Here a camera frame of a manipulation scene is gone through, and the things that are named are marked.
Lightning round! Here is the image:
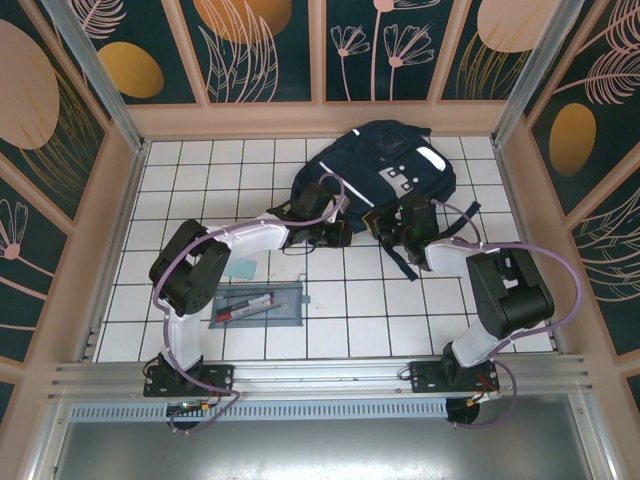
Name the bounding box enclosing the navy blue backpack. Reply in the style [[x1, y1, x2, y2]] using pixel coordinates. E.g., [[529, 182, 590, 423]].
[[269, 119, 481, 284]]

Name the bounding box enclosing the grey mesh pencil case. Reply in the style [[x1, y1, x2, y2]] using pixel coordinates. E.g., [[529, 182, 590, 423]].
[[208, 279, 312, 330]]

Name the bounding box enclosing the grey metal sheet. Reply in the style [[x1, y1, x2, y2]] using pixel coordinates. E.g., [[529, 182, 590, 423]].
[[27, 393, 619, 480]]

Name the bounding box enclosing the aluminium mounting rail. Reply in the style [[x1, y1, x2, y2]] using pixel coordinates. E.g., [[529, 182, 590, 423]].
[[47, 353, 594, 401]]

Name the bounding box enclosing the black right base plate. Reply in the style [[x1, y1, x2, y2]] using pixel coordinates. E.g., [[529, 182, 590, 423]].
[[408, 360, 500, 396]]

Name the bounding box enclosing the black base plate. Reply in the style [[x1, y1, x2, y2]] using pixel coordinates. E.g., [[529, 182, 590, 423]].
[[408, 360, 500, 396], [143, 363, 235, 398]]

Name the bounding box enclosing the grey slotted cable duct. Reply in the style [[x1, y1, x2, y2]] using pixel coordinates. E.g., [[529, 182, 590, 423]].
[[69, 398, 449, 422]]

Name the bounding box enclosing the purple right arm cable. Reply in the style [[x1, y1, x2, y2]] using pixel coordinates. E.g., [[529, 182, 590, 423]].
[[432, 199, 585, 431]]

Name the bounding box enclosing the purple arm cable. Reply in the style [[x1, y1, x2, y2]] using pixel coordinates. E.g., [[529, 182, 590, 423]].
[[432, 199, 585, 431], [152, 172, 351, 435]]

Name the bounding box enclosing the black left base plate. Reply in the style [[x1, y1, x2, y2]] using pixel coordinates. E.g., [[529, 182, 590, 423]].
[[143, 363, 235, 398]]

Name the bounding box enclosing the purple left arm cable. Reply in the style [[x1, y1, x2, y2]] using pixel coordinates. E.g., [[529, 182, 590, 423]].
[[152, 172, 351, 435]]

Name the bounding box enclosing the aluminium frame post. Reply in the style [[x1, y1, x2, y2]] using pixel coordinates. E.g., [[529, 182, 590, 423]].
[[42, 0, 151, 154], [489, 0, 586, 146]]

